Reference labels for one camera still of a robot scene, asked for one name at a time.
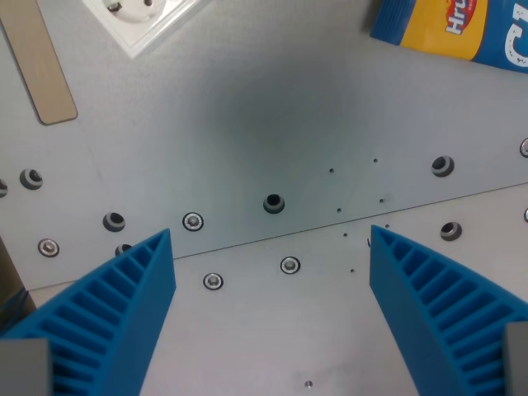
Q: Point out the flat beige wooden strip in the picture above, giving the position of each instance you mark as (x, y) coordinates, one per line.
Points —
(39, 70)

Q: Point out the blue and yellow snack bag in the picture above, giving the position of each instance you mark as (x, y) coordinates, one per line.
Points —
(441, 24)

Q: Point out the white wall power socket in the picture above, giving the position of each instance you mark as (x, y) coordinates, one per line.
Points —
(140, 20)

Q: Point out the grey rubber hole grommet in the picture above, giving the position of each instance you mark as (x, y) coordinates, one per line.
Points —
(443, 166)
(451, 231)

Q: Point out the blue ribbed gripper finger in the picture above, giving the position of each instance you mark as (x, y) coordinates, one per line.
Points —
(123, 313)
(396, 297)

